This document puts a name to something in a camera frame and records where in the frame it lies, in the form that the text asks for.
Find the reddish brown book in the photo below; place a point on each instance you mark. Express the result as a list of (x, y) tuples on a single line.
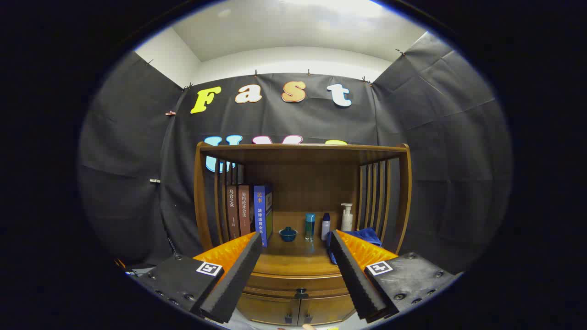
[(244, 208)]

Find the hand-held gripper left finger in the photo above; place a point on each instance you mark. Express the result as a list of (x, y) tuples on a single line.
[(234, 279)]

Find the blue lidded teacup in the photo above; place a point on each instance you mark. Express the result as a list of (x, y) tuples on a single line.
[(288, 235)]

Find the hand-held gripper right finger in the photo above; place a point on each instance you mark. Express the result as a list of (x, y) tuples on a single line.
[(355, 279)]

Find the blue book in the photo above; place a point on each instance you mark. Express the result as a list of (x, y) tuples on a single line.
[(260, 215)]

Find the blue folded towel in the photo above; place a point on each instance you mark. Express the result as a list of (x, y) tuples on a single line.
[(367, 236)]

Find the wooden cabinet door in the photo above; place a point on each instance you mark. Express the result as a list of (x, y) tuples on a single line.
[(328, 310), (266, 309)]

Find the black backdrop cloth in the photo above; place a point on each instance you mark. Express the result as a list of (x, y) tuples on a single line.
[(435, 137)]

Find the wooden drawer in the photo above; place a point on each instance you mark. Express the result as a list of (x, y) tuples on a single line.
[(275, 284)]

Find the teal glass bottle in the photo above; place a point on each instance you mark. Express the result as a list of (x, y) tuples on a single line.
[(310, 227)]

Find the wooden cabinet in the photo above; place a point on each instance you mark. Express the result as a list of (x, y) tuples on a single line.
[(298, 183)]

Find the white bottle blue cap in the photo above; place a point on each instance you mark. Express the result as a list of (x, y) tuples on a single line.
[(325, 227)]

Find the white pump bottle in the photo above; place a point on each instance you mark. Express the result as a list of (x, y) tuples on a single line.
[(347, 222)]

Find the dark brown book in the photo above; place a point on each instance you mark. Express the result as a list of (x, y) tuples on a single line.
[(232, 211)]

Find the wooden countertop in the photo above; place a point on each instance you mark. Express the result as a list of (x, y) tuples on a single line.
[(298, 256)]

